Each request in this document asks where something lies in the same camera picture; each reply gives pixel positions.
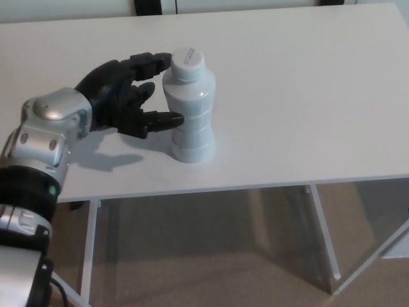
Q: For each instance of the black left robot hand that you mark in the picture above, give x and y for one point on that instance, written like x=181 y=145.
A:
x=110 y=86

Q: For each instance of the white plastic bottle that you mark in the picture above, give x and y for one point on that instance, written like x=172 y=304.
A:
x=191 y=105

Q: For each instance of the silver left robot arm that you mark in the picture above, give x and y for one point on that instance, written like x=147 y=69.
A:
x=41 y=134

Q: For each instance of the black chair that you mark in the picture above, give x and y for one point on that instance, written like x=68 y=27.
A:
x=140 y=7

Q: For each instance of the white table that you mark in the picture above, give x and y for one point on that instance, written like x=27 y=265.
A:
x=287 y=105

